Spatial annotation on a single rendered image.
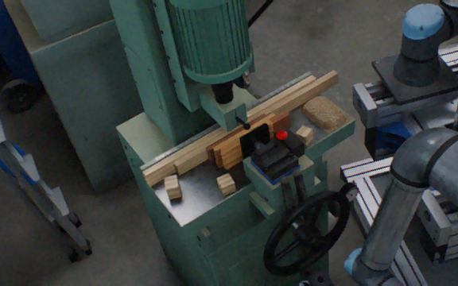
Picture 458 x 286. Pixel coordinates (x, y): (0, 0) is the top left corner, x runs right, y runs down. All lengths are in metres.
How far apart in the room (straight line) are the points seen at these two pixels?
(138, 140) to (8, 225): 1.23
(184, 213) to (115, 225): 1.23
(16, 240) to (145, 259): 0.65
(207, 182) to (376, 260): 0.51
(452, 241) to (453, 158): 0.62
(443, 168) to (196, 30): 0.61
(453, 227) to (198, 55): 0.83
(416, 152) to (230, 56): 0.49
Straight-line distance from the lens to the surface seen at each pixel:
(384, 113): 1.99
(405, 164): 1.22
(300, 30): 3.61
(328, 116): 1.70
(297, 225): 1.58
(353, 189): 1.84
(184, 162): 1.62
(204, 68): 1.41
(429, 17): 1.88
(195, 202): 1.57
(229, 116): 1.55
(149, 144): 1.90
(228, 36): 1.36
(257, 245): 1.81
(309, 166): 1.53
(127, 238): 2.70
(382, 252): 1.38
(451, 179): 1.15
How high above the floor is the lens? 2.12
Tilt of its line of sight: 46 degrees down
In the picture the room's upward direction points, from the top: 11 degrees counter-clockwise
